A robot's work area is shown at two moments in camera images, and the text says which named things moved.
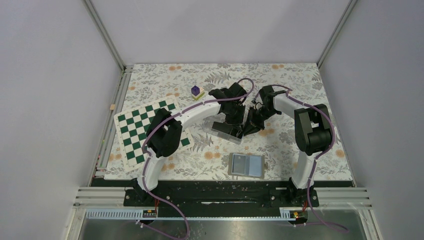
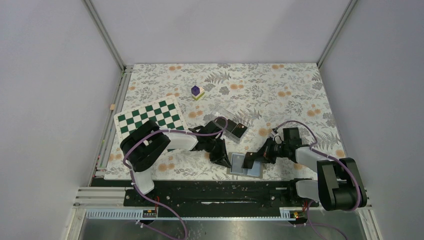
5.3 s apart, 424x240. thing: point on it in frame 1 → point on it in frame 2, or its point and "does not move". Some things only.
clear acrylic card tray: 214,125 does not move
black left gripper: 239,120 → 222,154
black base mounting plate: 220,195 does not move
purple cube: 197,92 does not move
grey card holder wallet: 246,165 does not move
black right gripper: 255,126 → 264,154
